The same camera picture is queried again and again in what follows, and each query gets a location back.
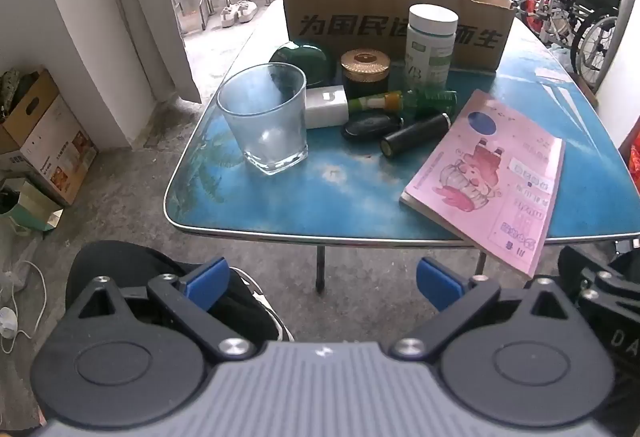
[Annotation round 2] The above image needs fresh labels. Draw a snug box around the dark green round jar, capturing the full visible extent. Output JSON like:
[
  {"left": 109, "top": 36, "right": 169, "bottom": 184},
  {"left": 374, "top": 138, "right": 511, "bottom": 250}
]
[{"left": 269, "top": 40, "right": 333, "bottom": 88}]

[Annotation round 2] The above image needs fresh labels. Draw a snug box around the brown cardboard box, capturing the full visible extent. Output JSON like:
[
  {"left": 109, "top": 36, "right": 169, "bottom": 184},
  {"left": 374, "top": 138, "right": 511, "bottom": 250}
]
[{"left": 281, "top": 0, "right": 516, "bottom": 72}]

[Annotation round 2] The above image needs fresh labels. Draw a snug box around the clear glass cup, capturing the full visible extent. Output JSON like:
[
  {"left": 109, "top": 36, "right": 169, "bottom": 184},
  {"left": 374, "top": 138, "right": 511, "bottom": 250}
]
[{"left": 216, "top": 64, "right": 309, "bottom": 176}]

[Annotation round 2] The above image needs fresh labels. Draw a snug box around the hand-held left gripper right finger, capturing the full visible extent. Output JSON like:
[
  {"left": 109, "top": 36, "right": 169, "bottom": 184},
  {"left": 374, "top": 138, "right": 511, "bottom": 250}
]
[{"left": 390, "top": 256, "right": 572, "bottom": 362}]

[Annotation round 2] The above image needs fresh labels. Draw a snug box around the person's black sneaker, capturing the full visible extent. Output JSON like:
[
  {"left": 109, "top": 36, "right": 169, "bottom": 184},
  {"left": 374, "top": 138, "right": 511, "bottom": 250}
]
[{"left": 210, "top": 264, "right": 296, "bottom": 343}]

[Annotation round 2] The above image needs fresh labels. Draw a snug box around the small green white carton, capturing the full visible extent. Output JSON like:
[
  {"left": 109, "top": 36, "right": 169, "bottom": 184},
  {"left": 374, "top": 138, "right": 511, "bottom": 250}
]
[{"left": 0, "top": 180, "right": 64, "bottom": 234}]

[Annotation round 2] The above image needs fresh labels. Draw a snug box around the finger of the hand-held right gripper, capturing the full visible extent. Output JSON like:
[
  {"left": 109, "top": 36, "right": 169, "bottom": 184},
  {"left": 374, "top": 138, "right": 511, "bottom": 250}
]
[{"left": 580, "top": 267, "right": 640, "bottom": 313}]

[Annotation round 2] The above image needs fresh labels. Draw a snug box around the white cable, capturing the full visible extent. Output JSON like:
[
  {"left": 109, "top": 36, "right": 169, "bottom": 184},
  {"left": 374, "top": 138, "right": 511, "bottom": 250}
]
[{"left": 0, "top": 259, "right": 48, "bottom": 353}]

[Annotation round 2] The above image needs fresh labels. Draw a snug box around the red bag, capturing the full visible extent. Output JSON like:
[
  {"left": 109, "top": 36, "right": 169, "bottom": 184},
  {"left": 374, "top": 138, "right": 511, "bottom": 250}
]
[{"left": 619, "top": 127, "right": 640, "bottom": 195}]

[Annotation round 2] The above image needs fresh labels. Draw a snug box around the person's black trouser leg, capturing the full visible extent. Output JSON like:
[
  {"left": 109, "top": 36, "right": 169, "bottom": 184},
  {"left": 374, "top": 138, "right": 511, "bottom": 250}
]
[{"left": 65, "top": 239, "right": 173, "bottom": 313}]

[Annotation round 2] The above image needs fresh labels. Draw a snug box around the brown and white carton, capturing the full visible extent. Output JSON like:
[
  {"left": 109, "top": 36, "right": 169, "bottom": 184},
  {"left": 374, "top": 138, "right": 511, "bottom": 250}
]
[{"left": 0, "top": 70, "right": 98, "bottom": 206}]

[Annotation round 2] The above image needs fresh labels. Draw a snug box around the white plastic bottle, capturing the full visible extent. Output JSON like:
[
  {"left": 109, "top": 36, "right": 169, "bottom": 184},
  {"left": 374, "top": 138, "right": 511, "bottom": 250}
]
[{"left": 404, "top": 4, "right": 459, "bottom": 90}]

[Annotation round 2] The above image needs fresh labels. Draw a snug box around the green spray bottle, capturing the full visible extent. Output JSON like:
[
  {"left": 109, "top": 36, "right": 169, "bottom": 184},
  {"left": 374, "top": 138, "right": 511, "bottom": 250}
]
[{"left": 372, "top": 88, "right": 458, "bottom": 122}]

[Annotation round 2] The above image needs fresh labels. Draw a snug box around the camouflage cloth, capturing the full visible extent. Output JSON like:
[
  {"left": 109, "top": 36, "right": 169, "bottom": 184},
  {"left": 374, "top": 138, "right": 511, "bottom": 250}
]
[{"left": 0, "top": 70, "right": 41, "bottom": 118}]

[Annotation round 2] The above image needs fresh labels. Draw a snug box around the white power plug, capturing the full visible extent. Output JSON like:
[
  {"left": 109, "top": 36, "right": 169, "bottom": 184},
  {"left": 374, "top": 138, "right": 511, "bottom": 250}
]
[{"left": 0, "top": 306, "right": 20, "bottom": 335}]

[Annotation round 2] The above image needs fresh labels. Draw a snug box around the pink book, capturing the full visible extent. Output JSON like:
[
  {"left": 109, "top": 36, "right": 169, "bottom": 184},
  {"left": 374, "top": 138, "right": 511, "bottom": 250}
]
[{"left": 399, "top": 90, "right": 566, "bottom": 279}]

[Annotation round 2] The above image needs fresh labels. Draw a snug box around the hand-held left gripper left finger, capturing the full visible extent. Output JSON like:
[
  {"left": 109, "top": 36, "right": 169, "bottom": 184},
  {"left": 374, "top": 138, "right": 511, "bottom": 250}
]
[{"left": 77, "top": 256, "right": 257, "bottom": 362}]

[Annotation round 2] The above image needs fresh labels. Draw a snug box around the black jar with gold lid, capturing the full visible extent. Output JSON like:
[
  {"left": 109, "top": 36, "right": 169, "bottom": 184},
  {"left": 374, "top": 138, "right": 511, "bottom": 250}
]
[{"left": 341, "top": 48, "right": 391, "bottom": 100}]

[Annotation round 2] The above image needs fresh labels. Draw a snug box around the black cylinder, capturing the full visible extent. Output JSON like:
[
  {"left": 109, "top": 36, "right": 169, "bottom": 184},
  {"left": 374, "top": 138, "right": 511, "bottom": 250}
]
[{"left": 380, "top": 113, "right": 452, "bottom": 159}]

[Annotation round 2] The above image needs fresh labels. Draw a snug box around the white charger cube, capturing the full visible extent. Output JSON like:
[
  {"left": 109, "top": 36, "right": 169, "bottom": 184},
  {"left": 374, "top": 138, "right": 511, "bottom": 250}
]
[{"left": 305, "top": 86, "right": 350, "bottom": 130}]

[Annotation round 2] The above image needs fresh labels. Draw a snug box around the light green tube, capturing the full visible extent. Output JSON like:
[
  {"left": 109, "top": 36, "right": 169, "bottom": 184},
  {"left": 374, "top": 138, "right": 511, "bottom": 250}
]
[{"left": 348, "top": 93, "right": 388, "bottom": 114}]

